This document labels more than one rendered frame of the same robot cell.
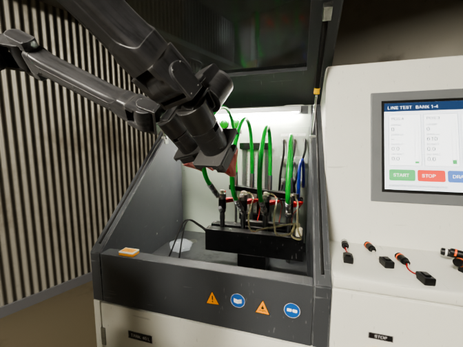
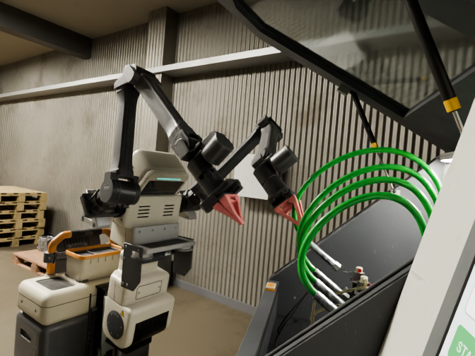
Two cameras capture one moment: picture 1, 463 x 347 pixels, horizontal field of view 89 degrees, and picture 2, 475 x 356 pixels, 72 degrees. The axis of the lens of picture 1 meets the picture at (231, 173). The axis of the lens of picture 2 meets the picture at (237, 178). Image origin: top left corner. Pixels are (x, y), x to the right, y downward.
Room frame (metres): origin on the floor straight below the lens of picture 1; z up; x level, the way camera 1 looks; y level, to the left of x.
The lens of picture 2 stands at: (0.48, -0.78, 1.33)
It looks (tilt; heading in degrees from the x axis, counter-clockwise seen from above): 1 degrees down; 87
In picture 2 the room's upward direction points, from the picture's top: 5 degrees clockwise
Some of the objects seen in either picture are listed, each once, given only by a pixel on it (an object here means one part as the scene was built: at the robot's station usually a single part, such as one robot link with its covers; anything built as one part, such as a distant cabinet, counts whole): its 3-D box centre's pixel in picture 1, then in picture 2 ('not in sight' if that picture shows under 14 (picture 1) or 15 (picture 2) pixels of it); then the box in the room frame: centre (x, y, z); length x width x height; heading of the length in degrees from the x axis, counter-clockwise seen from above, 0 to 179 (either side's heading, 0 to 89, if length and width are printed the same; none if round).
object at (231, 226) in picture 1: (253, 248); not in sight; (0.82, -0.08, 0.91); 0.34 x 0.10 x 0.15; 74
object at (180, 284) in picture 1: (196, 290); (259, 344); (0.62, 0.10, 0.87); 0.62 x 0.04 x 0.16; 74
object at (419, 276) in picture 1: (413, 267); not in sight; (0.53, -0.43, 0.99); 0.12 x 0.02 x 0.02; 173
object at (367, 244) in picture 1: (377, 253); not in sight; (0.60, -0.39, 0.99); 0.12 x 0.02 x 0.02; 174
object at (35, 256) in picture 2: not in sight; (63, 254); (-1.34, 3.32, 0.15); 1.06 x 0.74 x 0.30; 142
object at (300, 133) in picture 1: (292, 162); not in sight; (1.04, -0.27, 1.20); 0.13 x 0.03 x 0.31; 74
